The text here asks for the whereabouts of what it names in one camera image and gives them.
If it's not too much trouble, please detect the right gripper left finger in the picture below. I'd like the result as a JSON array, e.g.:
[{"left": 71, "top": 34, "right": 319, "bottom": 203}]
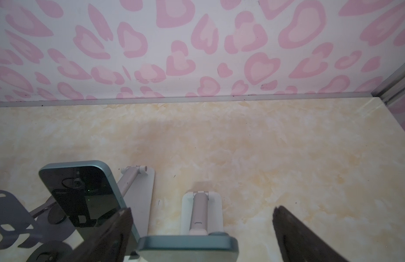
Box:
[{"left": 61, "top": 208, "right": 133, "bottom": 262}]

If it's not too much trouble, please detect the empty purple phone stand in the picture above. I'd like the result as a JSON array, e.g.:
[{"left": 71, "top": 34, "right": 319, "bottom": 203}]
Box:
[{"left": 0, "top": 190, "right": 75, "bottom": 250}]

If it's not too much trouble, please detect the phone white stand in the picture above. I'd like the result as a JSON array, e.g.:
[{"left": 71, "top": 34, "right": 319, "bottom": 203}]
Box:
[
  {"left": 39, "top": 160, "right": 147, "bottom": 240},
  {"left": 136, "top": 232, "right": 239, "bottom": 262}
]

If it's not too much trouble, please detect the grey stand of blue phone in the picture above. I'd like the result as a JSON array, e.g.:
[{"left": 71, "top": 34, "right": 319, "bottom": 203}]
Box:
[{"left": 27, "top": 241, "right": 73, "bottom": 262}]

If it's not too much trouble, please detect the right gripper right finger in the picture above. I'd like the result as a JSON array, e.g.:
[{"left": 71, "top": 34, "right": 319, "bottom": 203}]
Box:
[{"left": 272, "top": 206, "right": 347, "bottom": 262}]

